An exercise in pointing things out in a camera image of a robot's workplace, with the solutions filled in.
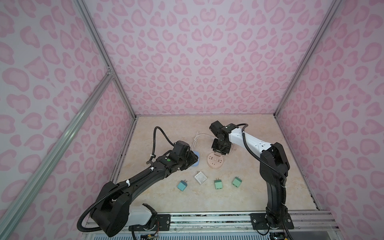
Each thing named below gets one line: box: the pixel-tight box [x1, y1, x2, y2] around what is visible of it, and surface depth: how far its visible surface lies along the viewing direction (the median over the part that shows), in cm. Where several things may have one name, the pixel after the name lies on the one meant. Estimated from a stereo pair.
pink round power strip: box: [207, 152, 224, 169], surface depth 94 cm
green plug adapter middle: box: [214, 177, 223, 190], surface depth 86 cm
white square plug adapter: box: [194, 171, 208, 185], surface depth 87 cm
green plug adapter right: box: [231, 176, 242, 188], surface depth 87 cm
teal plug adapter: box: [177, 179, 188, 192], surface depth 86 cm
